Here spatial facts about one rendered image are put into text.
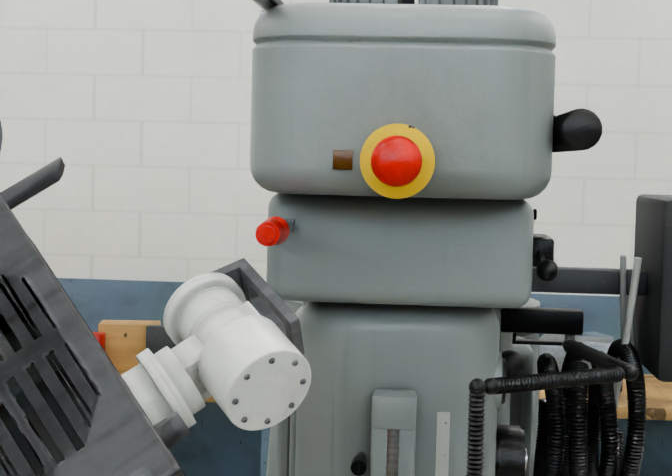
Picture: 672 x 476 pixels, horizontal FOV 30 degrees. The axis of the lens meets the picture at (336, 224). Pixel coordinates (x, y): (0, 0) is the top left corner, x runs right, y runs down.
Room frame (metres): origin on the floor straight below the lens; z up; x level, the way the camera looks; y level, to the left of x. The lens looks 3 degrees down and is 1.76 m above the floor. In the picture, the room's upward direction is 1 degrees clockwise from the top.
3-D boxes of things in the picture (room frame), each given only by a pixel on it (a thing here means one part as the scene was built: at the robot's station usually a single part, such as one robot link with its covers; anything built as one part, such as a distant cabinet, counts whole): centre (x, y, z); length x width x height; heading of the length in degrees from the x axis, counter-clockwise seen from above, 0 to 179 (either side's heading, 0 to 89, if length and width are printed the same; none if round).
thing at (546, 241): (1.29, -0.21, 1.66); 0.12 x 0.04 x 0.04; 176
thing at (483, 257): (1.28, -0.07, 1.68); 0.34 x 0.24 x 0.10; 176
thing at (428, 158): (1.01, -0.05, 1.76); 0.06 x 0.02 x 0.06; 86
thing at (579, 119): (1.26, -0.21, 1.79); 0.45 x 0.04 x 0.04; 176
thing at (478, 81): (1.26, -0.07, 1.81); 0.47 x 0.26 x 0.16; 176
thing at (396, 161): (0.99, -0.05, 1.76); 0.04 x 0.03 x 0.04; 86
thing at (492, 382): (1.05, -0.19, 1.58); 0.17 x 0.01 x 0.01; 122
